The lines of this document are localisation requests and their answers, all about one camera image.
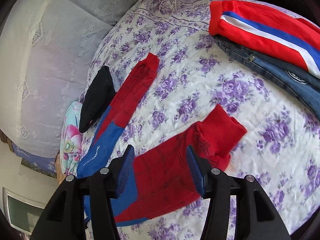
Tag red and blue spider pants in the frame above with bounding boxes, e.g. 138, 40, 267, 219
76, 54, 246, 226

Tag white framed window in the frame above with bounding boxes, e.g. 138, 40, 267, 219
2, 188, 46, 236

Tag purple floral bed quilt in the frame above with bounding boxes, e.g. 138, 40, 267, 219
87, 0, 319, 233

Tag teal pink floral folded blanket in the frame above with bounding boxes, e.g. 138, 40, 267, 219
60, 101, 82, 176

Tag folded black garment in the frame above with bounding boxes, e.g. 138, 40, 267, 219
79, 66, 116, 133

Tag folded blue denim jeans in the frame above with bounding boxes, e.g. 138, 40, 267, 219
215, 35, 319, 118

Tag folded grey garment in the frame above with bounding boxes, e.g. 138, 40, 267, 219
111, 73, 121, 92

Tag lavender lace sofa cover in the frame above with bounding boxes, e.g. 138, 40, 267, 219
1, 0, 138, 158

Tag red white blue striped garment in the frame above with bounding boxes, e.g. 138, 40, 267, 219
209, 0, 319, 78

